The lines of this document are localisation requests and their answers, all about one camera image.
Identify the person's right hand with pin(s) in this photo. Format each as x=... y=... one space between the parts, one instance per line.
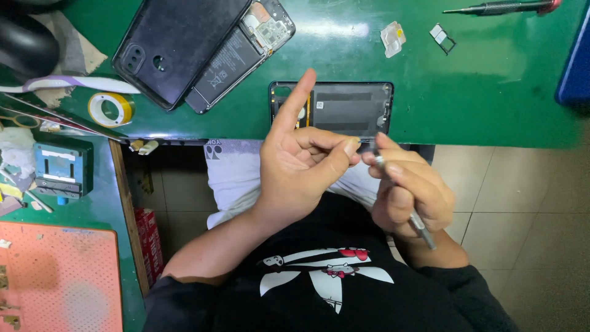
x=419 y=203

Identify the grey cloth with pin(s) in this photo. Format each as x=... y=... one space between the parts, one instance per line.
x=76 y=50

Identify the opened phone with battery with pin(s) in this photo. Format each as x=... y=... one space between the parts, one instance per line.
x=230 y=64

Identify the black rounded object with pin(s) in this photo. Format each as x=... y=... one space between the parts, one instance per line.
x=25 y=46

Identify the black red-capped screwdriver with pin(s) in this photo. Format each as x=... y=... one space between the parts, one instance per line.
x=502 y=7

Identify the black phone back cover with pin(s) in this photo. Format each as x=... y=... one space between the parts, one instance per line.
x=179 y=46

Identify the clear plastic piece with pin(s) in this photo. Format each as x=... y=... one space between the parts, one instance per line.
x=392 y=39

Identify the person's left hand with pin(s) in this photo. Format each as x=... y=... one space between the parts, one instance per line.
x=288 y=175

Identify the yellow tape roll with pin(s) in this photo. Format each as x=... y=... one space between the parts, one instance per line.
x=124 y=107

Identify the silver precision screwdriver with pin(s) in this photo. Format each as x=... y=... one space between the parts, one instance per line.
x=425 y=234

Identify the white purple strip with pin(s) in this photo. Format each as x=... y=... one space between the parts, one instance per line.
x=78 y=84

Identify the blue box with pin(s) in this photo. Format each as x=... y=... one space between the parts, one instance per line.
x=576 y=69

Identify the dark glass phone screen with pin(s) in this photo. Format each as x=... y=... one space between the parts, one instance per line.
x=64 y=121

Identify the white crumpled tissue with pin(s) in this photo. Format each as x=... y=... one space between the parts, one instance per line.
x=16 y=150

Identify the blue phone repair fixture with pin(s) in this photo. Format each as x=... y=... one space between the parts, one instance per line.
x=62 y=168

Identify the white printed cloth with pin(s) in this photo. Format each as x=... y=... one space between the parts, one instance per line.
x=233 y=180

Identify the pink perforated work mat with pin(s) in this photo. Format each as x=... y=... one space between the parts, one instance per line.
x=60 y=276

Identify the red box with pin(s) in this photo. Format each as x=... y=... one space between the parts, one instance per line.
x=150 y=244

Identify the grey phone back cover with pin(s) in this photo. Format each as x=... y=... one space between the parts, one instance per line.
x=350 y=108

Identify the sim card tray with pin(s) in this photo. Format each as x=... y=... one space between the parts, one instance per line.
x=442 y=38

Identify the black printed sweatshirt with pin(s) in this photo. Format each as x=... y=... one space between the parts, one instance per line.
x=322 y=295

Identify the white thin stick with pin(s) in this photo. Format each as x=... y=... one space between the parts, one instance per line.
x=40 y=201

